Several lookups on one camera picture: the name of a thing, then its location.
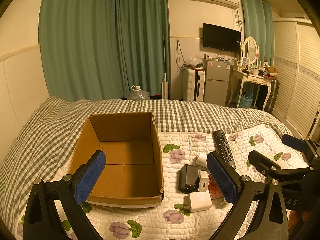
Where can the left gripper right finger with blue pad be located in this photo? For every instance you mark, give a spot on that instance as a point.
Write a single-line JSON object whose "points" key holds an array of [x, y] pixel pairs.
{"points": [[270, 218]]}

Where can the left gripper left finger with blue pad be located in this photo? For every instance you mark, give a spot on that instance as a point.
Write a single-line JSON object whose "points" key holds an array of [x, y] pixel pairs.
{"points": [[41, 219]]}

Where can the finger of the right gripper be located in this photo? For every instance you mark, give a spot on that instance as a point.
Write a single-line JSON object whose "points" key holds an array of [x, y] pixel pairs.
{"points": [[300, 145], [269, 168]]}

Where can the black TV remote control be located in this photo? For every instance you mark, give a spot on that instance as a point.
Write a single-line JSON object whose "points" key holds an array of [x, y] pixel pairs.
{"points": [[223, 148]]}

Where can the black power adapter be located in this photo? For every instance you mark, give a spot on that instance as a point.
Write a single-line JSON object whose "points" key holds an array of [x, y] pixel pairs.
{"points": [[188, 178]]}

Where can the reddish patterned card wallet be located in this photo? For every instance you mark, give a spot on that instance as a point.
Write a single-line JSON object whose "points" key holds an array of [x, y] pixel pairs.
{"points": [[213, 188]]}

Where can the small white USB charger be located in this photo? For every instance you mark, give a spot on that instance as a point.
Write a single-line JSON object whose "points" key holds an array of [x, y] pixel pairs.
{"points": [[203, 181]]}

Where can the large white charger cube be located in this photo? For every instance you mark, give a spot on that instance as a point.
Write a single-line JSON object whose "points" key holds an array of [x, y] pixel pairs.
{"points": [[199, 201]]}

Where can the white floral quilted blanket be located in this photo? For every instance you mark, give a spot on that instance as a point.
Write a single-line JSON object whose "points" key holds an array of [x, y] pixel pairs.
{"points": [[173, 219]]}

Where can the white charger near remote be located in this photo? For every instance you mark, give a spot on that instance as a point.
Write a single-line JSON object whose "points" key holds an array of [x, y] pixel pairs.
{"points": [[202, 160]]}

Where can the dark suitcase beside wardrobe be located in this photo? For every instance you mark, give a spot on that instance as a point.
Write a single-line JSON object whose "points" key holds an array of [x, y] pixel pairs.
{"points": [[275, 84]]}

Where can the blue plastic basket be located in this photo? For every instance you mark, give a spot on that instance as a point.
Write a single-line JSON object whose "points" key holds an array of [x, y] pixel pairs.
{"points": [[244, 100]]}

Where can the grey checkered bed sheet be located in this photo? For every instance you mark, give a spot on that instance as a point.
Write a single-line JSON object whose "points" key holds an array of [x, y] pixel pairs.
{"points": [[48, 139]]}

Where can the white dressing table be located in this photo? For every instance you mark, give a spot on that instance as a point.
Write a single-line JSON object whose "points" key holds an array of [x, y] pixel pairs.
{"points": [[254, 79]]}

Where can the brown cardboard box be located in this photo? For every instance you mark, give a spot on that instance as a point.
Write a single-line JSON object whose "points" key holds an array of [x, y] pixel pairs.
{"points": [[133, 171]]}

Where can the white louvered wardrobe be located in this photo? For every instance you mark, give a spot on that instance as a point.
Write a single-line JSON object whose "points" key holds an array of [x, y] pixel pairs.
{"points": [[296, 59]]}

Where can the oval white vanity mirror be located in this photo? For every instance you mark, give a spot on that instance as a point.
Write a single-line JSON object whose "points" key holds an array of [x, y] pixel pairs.
{"points": [[250, 49]]}

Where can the silver mini fridge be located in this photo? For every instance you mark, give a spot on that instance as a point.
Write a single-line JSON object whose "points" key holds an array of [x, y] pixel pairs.
{"points": [[216, 82]]}

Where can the white hard-shell suitcase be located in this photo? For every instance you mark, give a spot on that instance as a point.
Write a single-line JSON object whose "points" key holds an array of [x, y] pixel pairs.
{"points": [[193, 84]]}

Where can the narrow green curtain right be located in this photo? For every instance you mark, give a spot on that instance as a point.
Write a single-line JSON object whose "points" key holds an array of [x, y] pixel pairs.
{"points": [[258, 23]]}

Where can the clear large water jug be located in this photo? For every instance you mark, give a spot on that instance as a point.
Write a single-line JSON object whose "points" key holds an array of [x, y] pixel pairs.
{"points": [[136, 93]]}

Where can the wide green curtain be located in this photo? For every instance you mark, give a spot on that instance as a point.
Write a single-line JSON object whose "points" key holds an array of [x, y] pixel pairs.
{"points": [[99, 49]]}

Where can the black wall television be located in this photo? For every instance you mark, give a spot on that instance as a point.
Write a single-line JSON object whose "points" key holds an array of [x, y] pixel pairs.
{"points": [[221, 38]]}

